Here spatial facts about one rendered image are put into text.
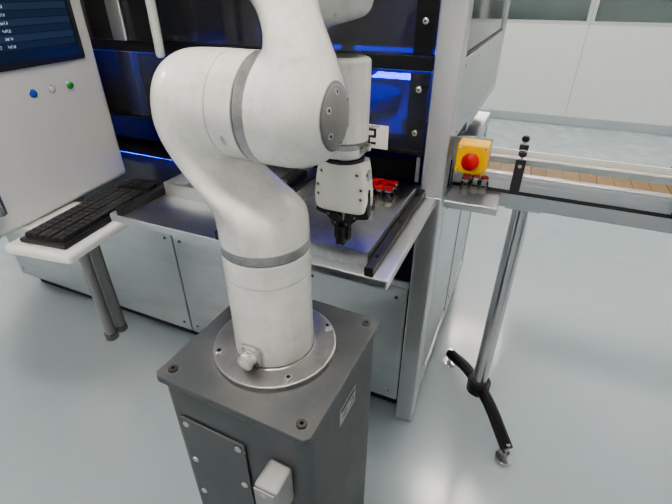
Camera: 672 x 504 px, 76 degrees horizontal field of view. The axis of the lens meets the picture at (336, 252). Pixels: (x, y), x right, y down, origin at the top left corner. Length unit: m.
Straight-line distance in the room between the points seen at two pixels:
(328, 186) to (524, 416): 1.29
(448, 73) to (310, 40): 0.63
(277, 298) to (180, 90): 0.27
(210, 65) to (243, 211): 0.16
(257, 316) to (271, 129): 0.26
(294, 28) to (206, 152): 0.17
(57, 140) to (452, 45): 1.06
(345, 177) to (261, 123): 0.34
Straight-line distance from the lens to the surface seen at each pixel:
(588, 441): 1.85
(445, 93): 1.06
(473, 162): 1.05
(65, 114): 1.47
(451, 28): 1.05
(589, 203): 1.24
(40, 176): 1.42
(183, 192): 1.17
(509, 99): 5.74
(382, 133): 1.12
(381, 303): 1.36
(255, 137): 0.46
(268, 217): 0.52
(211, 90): 0.48
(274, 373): 0.64
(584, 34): 5.65
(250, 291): 0.56
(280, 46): 0.45
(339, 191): 0.77
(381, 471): 1.58
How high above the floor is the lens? 1.34
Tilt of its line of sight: 31 degrees down
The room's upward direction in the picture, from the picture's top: straight up
